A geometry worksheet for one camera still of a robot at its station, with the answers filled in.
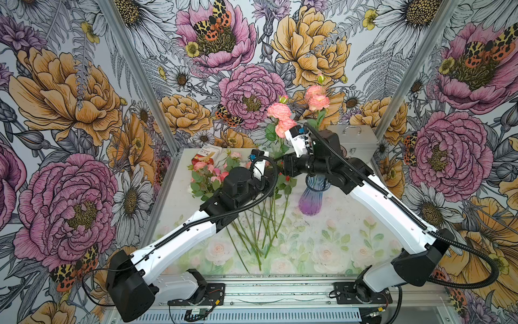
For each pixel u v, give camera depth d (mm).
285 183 1054
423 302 1255
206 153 1154
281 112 602
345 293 739
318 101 711
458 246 388
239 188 558
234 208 539
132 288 376
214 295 735
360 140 1048
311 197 872
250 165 583
